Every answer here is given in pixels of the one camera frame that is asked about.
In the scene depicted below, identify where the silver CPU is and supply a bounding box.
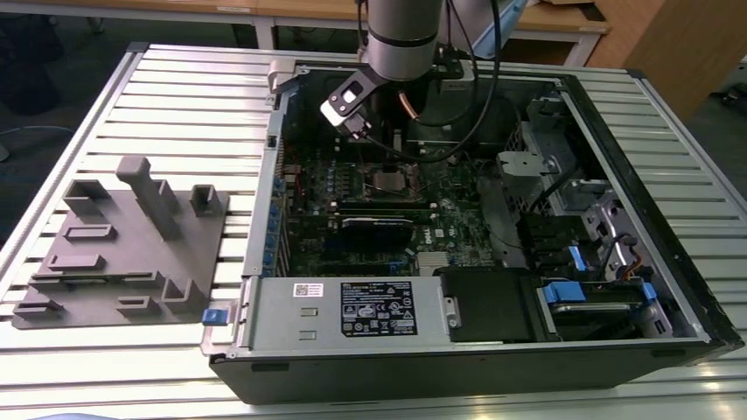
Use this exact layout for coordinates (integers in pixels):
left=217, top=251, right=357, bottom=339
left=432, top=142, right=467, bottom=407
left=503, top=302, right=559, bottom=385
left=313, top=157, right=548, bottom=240
left=372, top=169, right=411, bottom=193

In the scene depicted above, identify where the black RAM slot bank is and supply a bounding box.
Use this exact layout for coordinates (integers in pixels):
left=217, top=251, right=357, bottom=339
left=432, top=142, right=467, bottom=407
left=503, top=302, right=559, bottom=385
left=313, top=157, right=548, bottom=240
left=336, top=197, right=436, bottom=214

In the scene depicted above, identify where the grey case latch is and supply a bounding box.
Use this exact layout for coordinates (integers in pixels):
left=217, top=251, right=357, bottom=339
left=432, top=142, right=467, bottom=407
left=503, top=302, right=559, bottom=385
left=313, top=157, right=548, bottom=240
left=265, top=59, right=300, bottom=95

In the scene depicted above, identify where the silver metal disk bay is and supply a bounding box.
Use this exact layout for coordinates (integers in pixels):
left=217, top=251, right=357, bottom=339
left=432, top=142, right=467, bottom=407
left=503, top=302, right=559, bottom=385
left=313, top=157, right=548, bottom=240
left=495, top=98, right=614, bottom=211

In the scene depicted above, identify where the black graphics card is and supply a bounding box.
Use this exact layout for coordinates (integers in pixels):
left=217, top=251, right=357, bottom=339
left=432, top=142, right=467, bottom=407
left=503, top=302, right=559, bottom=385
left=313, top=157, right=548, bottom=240
left=340, top=214, right=416, bottom=257

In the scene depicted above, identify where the green motherboard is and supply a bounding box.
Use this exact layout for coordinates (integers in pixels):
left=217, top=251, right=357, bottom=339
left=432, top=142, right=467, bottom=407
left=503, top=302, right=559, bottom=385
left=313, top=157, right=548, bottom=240
left=279, top=143, right=527, bottom=279

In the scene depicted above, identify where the wooden desk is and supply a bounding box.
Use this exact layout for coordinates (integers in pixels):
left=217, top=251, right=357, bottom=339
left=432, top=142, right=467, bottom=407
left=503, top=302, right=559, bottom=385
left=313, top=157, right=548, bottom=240
left=0, top=0, right=612, bottom=67

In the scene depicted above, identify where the black plastic shroud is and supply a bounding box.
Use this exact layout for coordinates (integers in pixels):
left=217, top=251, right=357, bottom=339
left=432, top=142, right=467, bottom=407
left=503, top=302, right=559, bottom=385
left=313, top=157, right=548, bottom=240
left=436, top=266, right=537, bottom=345

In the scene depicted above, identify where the silver power supply unit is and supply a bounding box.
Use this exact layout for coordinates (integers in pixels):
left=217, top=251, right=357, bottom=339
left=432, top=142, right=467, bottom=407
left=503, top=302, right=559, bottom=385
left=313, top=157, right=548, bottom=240
left=236, top=275, right=456, bottom=351

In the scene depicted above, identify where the hard disk in blue carrier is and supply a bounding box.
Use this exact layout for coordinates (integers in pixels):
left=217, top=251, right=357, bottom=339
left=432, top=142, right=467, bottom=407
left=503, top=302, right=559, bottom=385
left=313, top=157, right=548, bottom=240
left=539, top=279, right=655, bottom=340

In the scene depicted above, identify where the wooden cabinet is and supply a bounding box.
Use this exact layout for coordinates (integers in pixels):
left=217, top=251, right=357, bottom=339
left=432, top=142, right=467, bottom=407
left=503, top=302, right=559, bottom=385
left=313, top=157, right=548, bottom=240
left=586, top=0, right=747, bottom=119

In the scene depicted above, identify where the grey parts rack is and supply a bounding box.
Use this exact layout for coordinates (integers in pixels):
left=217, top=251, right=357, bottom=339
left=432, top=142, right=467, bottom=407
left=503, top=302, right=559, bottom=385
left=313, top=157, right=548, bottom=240
left=11, top=157, right=232, bottom=329

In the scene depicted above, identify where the black PC case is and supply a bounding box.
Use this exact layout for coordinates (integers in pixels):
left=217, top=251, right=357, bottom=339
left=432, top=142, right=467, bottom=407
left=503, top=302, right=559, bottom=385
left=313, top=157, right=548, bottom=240
left=200, top=59, right=746, bottom=406

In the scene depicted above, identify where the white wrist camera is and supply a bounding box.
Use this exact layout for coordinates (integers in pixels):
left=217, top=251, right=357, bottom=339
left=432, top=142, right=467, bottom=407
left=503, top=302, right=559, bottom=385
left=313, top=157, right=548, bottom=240
left=319, top=76, right=375, bottom=132

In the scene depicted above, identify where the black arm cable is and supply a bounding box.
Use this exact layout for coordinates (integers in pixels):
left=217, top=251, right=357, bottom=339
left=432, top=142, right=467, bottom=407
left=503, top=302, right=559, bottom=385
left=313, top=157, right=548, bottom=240
left=355, top=0, right=509, bottom=165

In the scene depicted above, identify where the black cable in case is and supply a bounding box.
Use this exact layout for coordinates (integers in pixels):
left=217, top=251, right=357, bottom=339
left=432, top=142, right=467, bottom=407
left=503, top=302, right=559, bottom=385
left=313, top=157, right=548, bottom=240
left=527, top=157, right=584, bottom=215

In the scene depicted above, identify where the blue disk carrier handle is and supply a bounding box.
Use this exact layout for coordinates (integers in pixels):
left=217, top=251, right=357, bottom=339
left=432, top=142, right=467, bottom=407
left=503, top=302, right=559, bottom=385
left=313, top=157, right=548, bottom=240
left=564, top=244, right=588, bottom=272

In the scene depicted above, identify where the orange yellow wire bundle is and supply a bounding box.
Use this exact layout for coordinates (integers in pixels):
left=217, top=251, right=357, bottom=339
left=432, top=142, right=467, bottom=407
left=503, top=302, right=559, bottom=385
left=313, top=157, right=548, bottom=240
left=618, top=256, right=650, bottom=281

